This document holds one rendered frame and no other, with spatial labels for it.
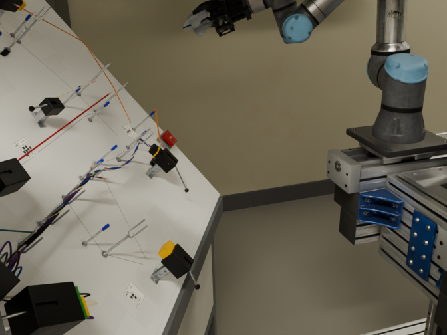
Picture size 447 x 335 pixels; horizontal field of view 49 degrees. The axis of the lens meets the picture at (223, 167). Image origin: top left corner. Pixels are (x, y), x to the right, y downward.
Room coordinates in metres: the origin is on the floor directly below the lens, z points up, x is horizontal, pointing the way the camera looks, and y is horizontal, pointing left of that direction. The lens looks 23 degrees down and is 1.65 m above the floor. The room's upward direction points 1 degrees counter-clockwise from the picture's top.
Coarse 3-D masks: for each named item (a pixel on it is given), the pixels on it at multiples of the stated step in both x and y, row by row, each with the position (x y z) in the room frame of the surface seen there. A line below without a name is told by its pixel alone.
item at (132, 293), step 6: (132, 282) 0.95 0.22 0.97; (126, 288) 0.92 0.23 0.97; (132, 288) 0.93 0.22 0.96; (138, 288) 0.94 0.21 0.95; (126, 294) 0.90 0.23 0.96; (132, 294) 0.92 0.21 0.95; (138, 294) 0.93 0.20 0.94; (144, 294) 0.94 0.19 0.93; (132, 300) 0.90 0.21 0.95; (138, 300) 0.91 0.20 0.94; (138, 306) 0.90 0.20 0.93
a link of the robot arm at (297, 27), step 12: (312, 0) 1.36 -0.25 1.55; (324, 0) 1.35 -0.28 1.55; (336, 0) 1.36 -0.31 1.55; (300, 12) 1.36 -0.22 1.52; (312, 12) 1.35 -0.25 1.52; (324, 12) 1.36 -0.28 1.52; (288, 24) 1.34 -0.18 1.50; (300, 24) 1.33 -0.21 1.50; (312, 24) 1.36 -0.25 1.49; (288, 36) 1.34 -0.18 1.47; (300, 36) 1.33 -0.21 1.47
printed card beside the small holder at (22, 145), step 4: (20, 140) 1.07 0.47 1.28; (24, 140) 1.08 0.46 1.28; (12, 144) 1.04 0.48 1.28; (16, 144) 1.04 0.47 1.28; (20, 144) 1.05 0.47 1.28; (24, 144) 1.06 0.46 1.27; (28, 144) 1.07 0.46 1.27; (20, 148) 1.04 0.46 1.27; (24, 148) 1.05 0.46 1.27; (28, 148) 1.06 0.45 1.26; (32, 148) 1.07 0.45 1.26; (24, 152) 1.04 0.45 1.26; (32, 152) 1.06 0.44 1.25; (36, 152) 1.07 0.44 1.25; (28, 156) 1.04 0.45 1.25; (32, 156) 1.05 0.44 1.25
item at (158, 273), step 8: (176, 248) 1.01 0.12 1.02; (168, 256) 0.99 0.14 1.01; (176, 256) 0.99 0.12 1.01; (184, 256) 1.01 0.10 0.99; (168, 264) 0.99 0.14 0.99; (176, 264) 0.99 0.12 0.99; (184, 264) 0.98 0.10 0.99; (160, 272) 1.01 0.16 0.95; (168, 272) 1.00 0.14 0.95; (176, 272) 0.99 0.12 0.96; (184, 272) 0.98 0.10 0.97
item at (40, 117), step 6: (42, 102) 1.15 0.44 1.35; (48, 102) 1.15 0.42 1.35; (54, 102) 1.17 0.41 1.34; (60, 102) 1.18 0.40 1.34; (30, 108) 1.11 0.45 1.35; (36, 108) 1.12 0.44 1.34; (42, 108) 1.15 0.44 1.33; (48, 108) 1.14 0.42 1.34; (54, 108) 1.14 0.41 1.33; (60, 108) 1.16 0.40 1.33; (36, 114) 1.17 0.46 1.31; (42, 114) 1.16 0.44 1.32; (48, 114) 1.15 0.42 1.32; (54, 114) 1.17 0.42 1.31; (36, 120) 1.16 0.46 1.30; (42, 120) 1.17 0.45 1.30; (42, 126) 1.16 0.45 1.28
